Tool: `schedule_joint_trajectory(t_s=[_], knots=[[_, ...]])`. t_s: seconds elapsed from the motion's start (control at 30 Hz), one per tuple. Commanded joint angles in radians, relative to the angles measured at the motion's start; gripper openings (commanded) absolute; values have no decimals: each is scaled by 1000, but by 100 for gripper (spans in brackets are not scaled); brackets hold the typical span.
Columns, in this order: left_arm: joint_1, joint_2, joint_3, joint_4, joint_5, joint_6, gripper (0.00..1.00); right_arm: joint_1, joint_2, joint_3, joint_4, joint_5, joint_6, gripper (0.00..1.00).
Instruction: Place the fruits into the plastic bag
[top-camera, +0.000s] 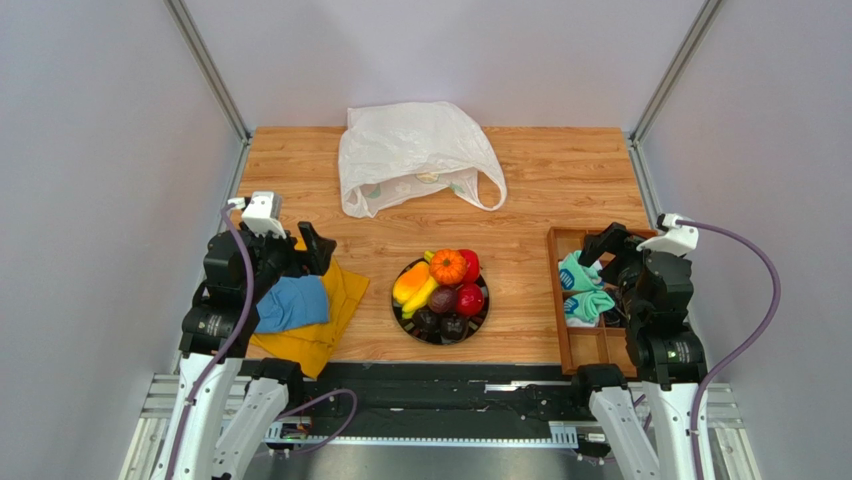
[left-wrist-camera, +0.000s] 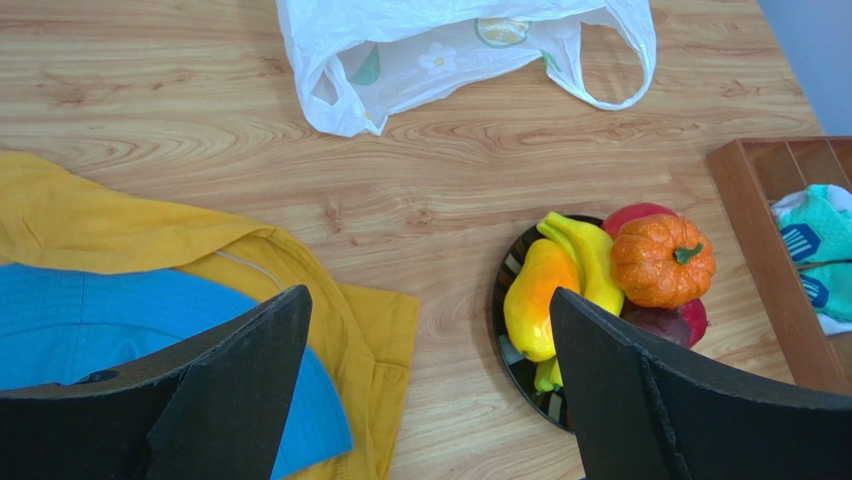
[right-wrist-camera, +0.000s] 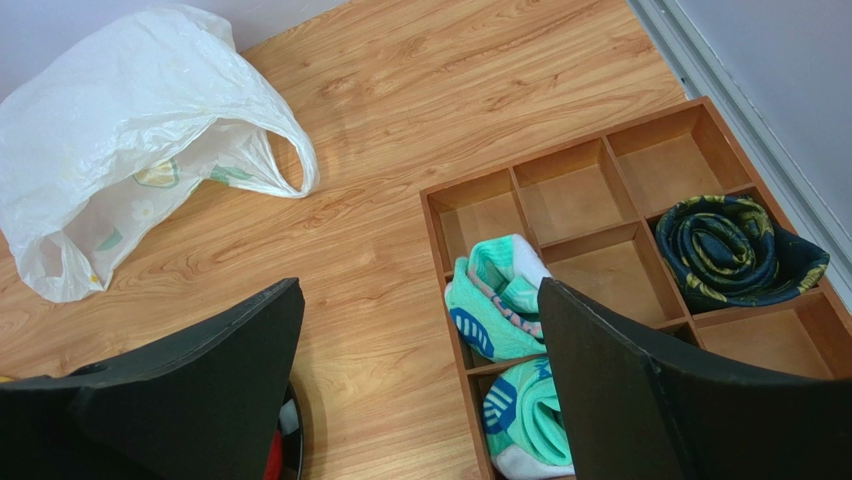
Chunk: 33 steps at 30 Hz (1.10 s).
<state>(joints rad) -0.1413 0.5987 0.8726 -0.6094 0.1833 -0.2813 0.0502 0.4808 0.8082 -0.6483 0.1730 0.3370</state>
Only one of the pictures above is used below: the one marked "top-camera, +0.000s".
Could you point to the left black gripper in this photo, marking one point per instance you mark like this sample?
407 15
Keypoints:
317 254

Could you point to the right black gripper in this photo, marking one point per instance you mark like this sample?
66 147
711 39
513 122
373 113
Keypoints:
614 252

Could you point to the white plastic bag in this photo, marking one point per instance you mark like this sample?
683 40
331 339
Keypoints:
390 154

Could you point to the orange toy pumpkin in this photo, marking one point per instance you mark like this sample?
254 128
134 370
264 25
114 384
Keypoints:
448 267

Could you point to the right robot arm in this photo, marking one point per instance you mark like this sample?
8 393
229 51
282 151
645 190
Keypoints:
679 448

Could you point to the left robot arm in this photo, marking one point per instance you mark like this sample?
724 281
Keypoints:
241 267

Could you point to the teal sock upper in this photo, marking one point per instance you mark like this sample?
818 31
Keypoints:
579 278

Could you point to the teal sock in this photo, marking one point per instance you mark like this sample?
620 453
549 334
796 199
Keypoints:
579 278
583 310

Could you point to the blue cloth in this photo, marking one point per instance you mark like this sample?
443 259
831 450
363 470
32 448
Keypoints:
293 303

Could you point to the teal sock lower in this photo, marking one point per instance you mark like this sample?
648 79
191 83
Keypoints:
583 310

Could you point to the yellow orange mango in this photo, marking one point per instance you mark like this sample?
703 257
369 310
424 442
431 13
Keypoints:
410 282

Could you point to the yellow cloth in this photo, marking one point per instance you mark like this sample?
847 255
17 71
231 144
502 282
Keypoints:
313 346

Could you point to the wooden compartment tray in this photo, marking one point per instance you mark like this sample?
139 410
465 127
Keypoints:
586 346

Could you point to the yellow banana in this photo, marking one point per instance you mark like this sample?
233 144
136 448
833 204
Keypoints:
421 298

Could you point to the red apple upper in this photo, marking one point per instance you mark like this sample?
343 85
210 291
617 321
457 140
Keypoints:
473 266

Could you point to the red apple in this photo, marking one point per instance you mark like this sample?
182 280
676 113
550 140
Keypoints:
470 300
473 266

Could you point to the dark eggplant left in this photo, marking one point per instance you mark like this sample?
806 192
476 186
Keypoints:
427 321

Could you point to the dark purple fruit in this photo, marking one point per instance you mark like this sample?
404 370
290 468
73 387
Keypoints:
443 300

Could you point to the red apple lower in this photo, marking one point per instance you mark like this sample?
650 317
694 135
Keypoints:
470 300

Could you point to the black round plate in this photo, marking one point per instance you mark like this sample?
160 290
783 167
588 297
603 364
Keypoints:
475 322

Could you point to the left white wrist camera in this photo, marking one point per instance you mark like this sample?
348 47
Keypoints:
260 213

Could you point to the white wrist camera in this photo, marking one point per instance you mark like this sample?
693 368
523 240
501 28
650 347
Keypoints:
673 238
260 213

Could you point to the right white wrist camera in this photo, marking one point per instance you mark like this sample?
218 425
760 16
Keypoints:
673 238

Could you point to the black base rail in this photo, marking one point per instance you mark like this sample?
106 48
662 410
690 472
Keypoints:
442 404

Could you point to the right aluminium frame post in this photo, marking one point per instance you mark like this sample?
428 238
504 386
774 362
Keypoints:
688 47

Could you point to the aluminium frame post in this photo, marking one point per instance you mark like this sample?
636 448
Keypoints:
688 47
194 39

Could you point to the left aluminium frame post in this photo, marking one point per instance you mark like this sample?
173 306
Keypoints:
194 39

